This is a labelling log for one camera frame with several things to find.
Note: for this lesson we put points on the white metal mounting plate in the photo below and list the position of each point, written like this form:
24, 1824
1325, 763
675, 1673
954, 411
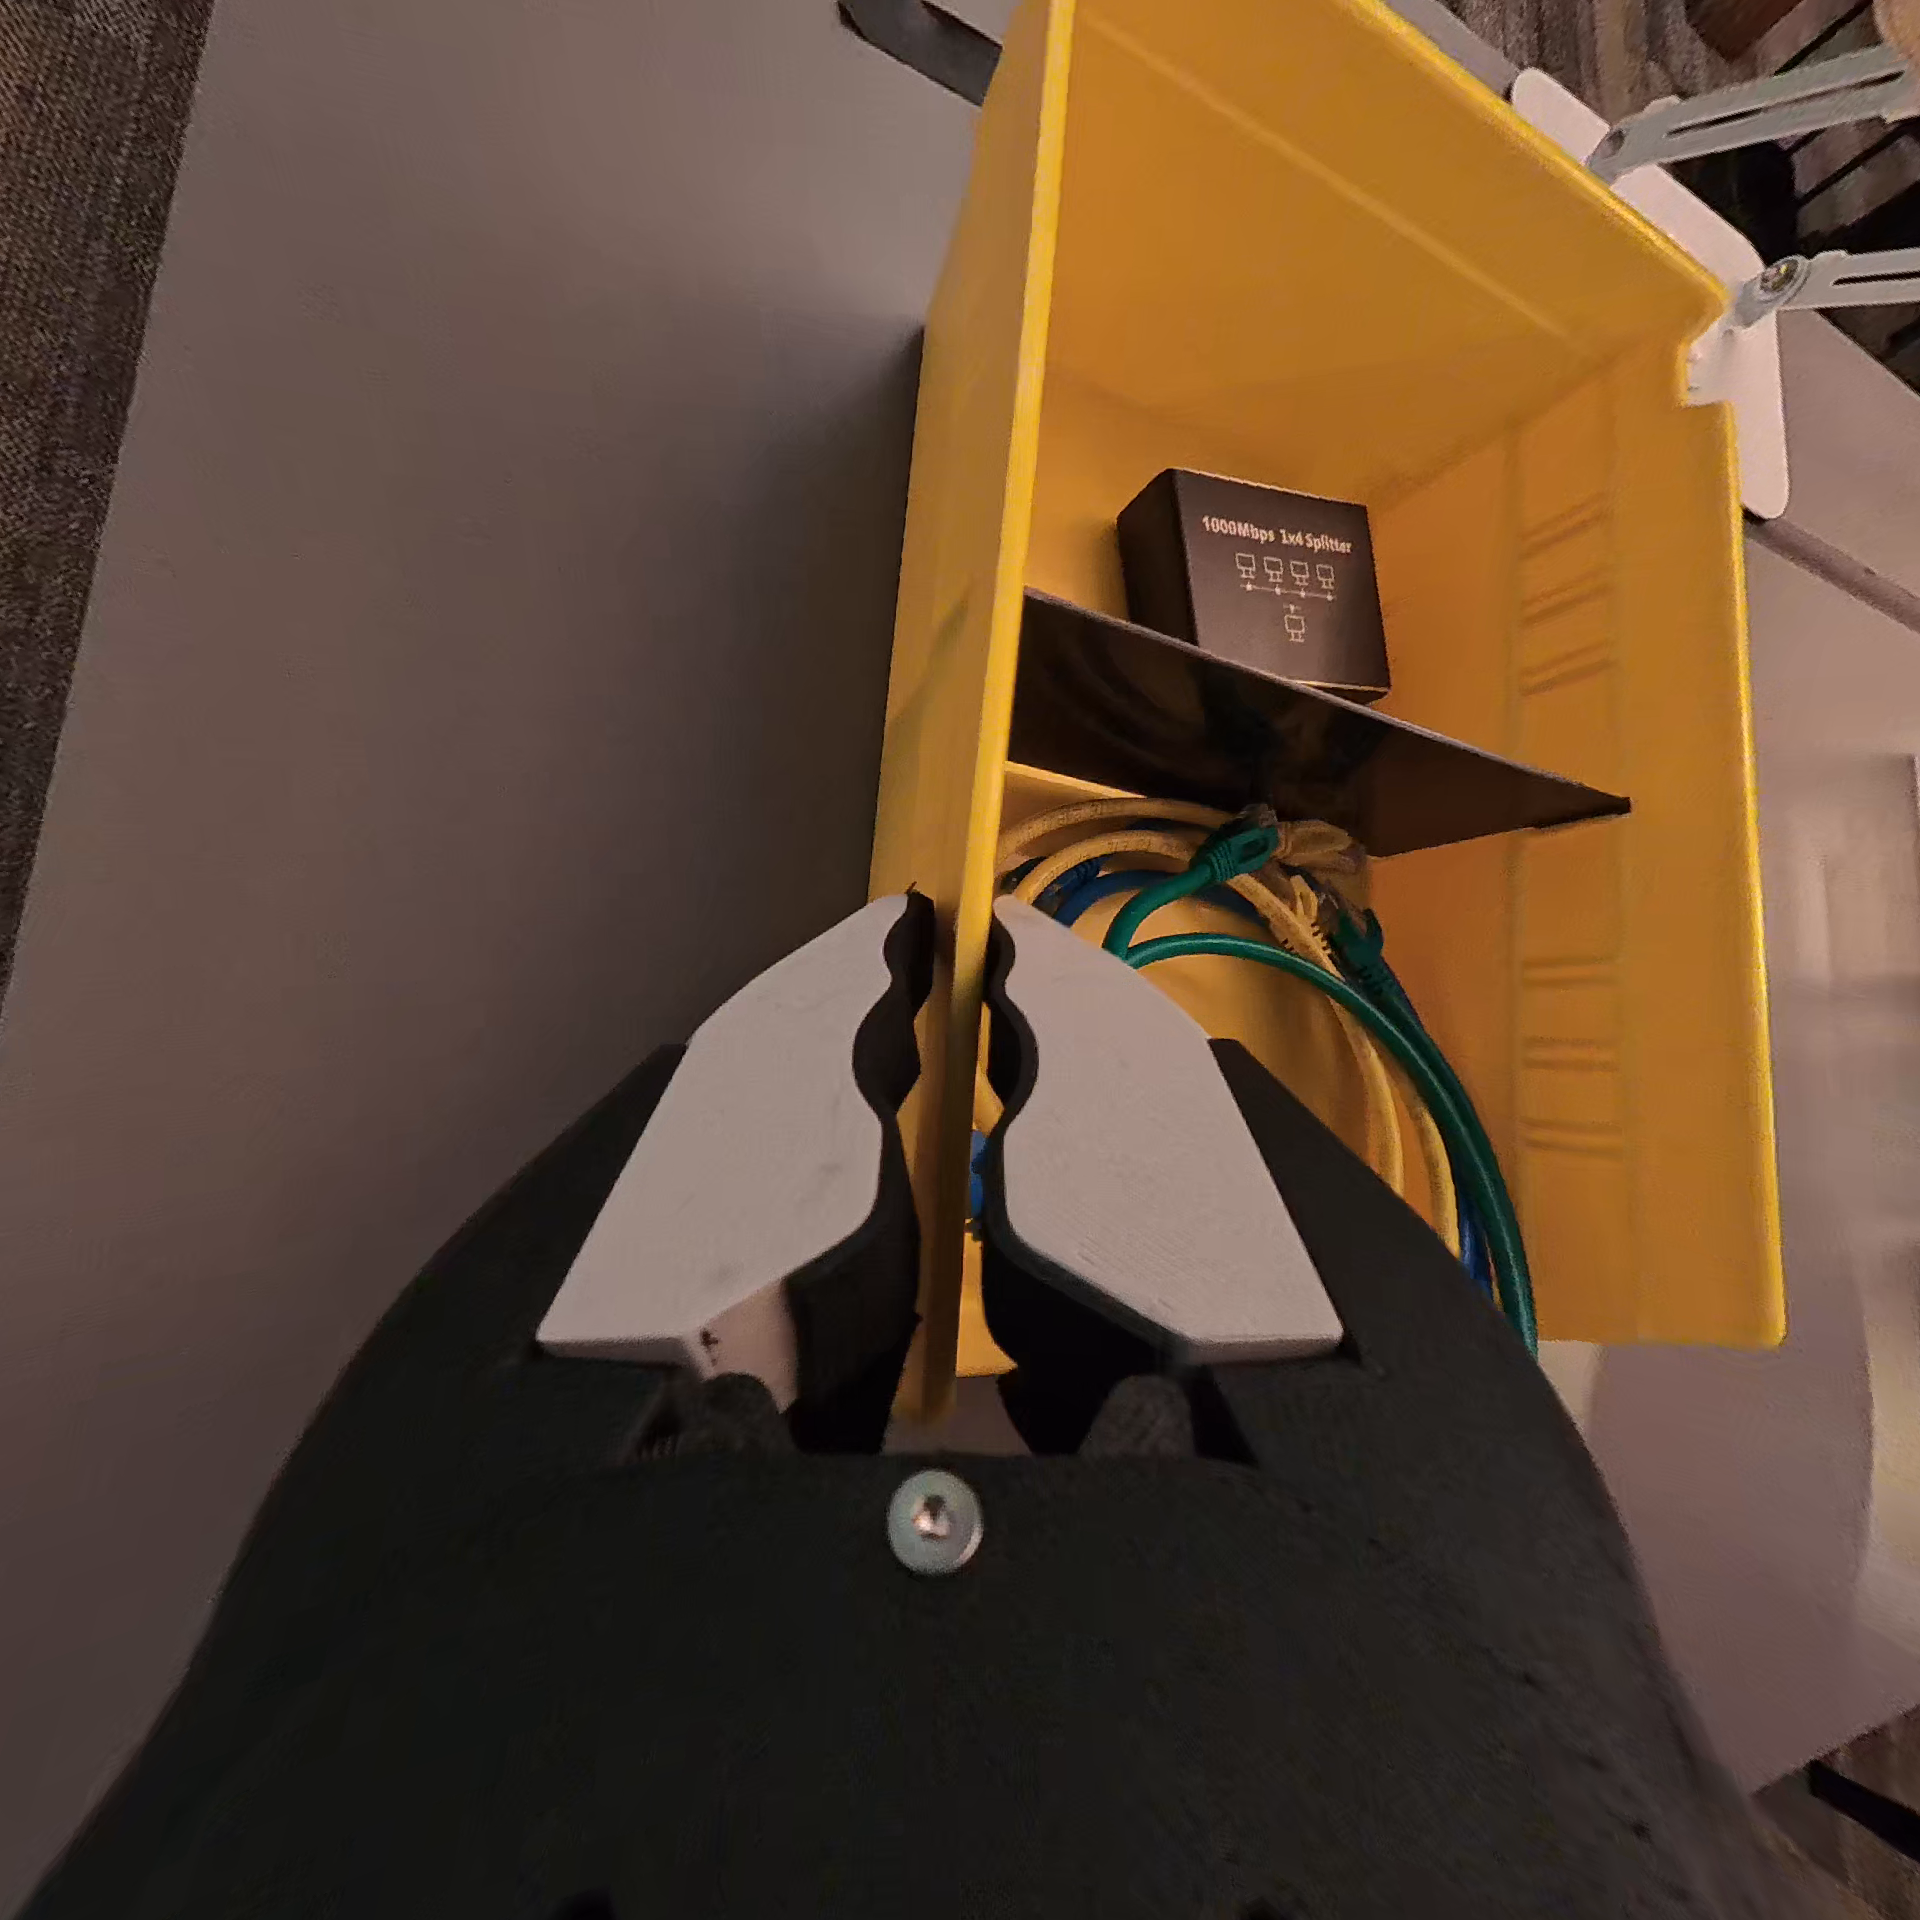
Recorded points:
1748, 434

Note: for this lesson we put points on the black flat object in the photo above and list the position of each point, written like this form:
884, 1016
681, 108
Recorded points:
931, 44

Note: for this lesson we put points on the yellow plastic storage bin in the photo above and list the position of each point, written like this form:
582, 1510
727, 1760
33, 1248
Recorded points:
1320, 225

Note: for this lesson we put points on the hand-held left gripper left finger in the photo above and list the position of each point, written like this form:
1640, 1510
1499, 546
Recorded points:
765, 1154

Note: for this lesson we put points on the black ethernet splitter box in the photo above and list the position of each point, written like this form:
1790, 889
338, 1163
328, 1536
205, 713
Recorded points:
1274, 600

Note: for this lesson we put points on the black bin divider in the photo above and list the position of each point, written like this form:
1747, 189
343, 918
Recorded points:
1351, 764

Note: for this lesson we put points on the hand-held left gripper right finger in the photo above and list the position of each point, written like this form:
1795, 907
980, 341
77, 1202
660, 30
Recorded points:
1163, 1184

